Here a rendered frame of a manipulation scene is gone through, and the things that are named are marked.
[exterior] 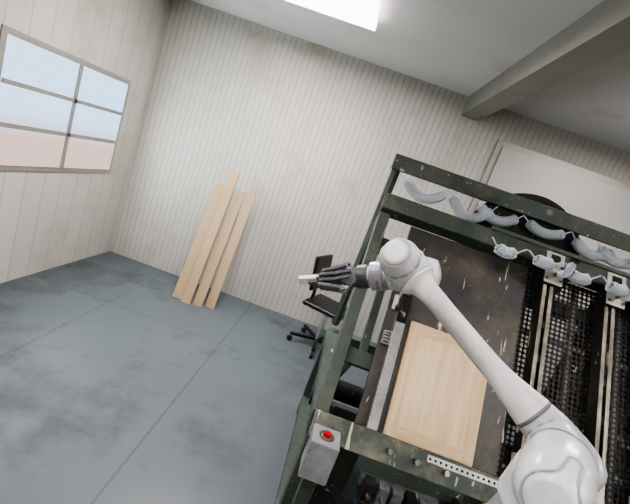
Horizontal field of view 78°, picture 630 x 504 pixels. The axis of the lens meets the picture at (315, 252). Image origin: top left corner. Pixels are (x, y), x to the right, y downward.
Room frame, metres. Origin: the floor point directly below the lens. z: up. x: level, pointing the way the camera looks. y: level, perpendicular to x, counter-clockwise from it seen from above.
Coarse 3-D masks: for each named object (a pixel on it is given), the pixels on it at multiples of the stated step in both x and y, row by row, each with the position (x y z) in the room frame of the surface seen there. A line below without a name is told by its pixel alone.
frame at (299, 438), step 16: (336, 336) 2.81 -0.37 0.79; (352, 336) 2.92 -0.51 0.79; (320, 352) 2.88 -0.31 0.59; (368, 352) 2.86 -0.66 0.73; (320, 368) 2.23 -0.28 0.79; (320, 384) 2.05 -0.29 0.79; (352, 384) 2.30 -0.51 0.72; (304, 400) 2.81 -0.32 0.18; (336, 400) 2.25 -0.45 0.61; (352, 400) 2.22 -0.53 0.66; (304, 416) 2.61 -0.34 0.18; (352, 416) 1.82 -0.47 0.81; (304, 432) 2.44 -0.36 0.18; (304, 448) 1.59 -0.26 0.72; (288, 464) 2.09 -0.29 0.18; (336, 464) 1.82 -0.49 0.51; (352, 464) 1.82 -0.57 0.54; (288, 480) 1.63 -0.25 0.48; (336, 480) 1.82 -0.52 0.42; (288, 496) 1.59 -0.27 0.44; (320, 496) 1.82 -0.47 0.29; (336, 496) 1.82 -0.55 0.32
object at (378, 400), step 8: (392, 328) 1.91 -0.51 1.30; (400, 328) 1.89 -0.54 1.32; (392, 336) 1.86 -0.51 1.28; (400, 336) 1.87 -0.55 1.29; (392, 344) 1.84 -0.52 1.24; (392, 352) 1.82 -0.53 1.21; (384, 360) 1.81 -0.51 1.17; (392, 360) 1.80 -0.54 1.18; (384, 368) 1.78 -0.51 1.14; (392, 368) 1.78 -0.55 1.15; (384, 376) 1.76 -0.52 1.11; (384, 384) 1.74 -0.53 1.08; (376, 392) 1.71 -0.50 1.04; (384, 392) 1.72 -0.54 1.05; (376, 400) 1.69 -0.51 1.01; (384, 400) 1.70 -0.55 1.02; (376, 408) 1.67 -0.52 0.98; (368, 416) 1.67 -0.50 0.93; (376, 416) 1.66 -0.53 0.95; (368, 424) 1.63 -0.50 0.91; (376, 424) 1.64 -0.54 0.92
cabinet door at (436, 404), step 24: (408, 336) 1.90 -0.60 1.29; (432, 336) 1.92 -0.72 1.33; (408, 360) 1.83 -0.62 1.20; (432, 360) 1.85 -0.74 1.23; (456, 360) 1.87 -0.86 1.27; (408, 384) 1.77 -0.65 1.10; (432, 384) 1.79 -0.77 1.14; (456, 384) 1.81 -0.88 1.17; (480, 384) 1.83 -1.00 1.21; (408, 408) 1.72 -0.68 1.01; (432, 408) 1.73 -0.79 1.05; (456, 408) 1.75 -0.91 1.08; (480, 408) 1.76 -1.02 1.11; (384, 432) 1.64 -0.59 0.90; (408, 432) 1.66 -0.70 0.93; (432, 432) 1.68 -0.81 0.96; (456, 432) 1.69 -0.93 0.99; (456, 456) 1.64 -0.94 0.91
